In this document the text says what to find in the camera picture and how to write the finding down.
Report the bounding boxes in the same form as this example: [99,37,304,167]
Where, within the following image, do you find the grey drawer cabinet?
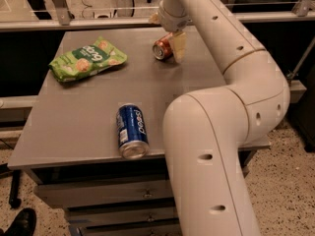
[7,25,272,236]

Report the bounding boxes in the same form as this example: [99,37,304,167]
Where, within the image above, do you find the black stand leg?
[0,163,22,209]

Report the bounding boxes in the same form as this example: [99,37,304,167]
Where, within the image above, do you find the red coke can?
[153,33,172,60]

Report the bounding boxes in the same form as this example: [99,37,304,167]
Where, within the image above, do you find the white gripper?
[149,0,189,63]

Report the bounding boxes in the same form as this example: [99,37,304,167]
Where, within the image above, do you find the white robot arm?
[157,0,290,236]

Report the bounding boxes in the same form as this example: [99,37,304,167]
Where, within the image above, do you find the black shoe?
[0,207,36,236]

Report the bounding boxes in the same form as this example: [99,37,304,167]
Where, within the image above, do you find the green chip bag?
[49,36,127,83]

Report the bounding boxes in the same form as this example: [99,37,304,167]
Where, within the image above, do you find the blue pepsi can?
[116,104,150,159]

